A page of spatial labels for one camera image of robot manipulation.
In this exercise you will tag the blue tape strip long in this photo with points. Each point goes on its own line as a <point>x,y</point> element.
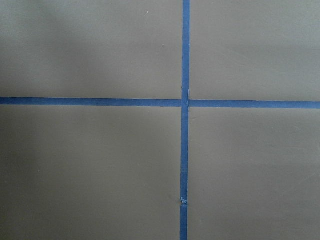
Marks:
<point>184,149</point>

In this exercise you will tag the blue tape strip near cross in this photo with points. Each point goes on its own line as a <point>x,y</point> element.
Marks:
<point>126,102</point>

